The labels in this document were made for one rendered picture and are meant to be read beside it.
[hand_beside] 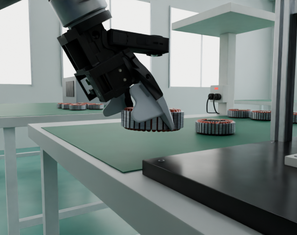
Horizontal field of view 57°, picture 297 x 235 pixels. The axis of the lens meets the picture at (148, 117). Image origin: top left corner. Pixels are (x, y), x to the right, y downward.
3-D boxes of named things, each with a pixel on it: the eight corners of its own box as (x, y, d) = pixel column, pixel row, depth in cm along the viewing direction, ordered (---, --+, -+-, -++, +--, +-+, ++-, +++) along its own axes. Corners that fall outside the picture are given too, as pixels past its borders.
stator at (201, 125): (238, 136, 72) (238, 122, 71) (195, 135, 73) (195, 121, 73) (231, 130, 83) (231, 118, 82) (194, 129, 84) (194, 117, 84)
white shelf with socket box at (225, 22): (227, 122, 106) (230, 1, 102) (170, 115, 137) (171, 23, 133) (280, 118, 124) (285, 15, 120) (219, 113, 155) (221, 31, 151)
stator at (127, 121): (141, 134, 41) (141, 109, 41) (110, 126, 51) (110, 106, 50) (196, 130, 47) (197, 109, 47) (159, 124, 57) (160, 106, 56)
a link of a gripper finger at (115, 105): (104, 127, 54) (93, 93, 47) (127, 111, 56) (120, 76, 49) (113, 135, 52) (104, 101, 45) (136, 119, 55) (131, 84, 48)
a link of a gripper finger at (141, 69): (150, 109, 44) (116, 70, 45) (158, 103, 44) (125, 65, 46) (158, 96, 40) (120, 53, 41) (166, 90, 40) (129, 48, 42)
